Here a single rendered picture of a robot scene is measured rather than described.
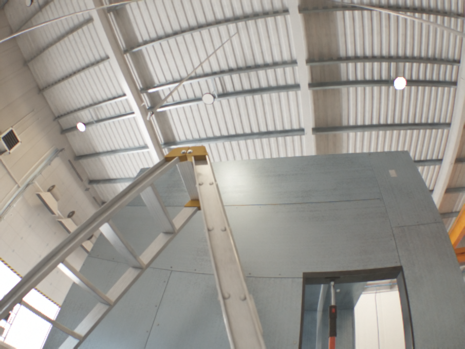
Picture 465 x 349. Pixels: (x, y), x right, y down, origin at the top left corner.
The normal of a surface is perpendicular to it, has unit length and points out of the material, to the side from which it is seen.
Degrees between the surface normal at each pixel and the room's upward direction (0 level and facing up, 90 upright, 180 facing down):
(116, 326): 90
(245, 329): 88
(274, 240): 90
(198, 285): 90
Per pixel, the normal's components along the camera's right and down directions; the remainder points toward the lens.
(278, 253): -0.22, -0.76
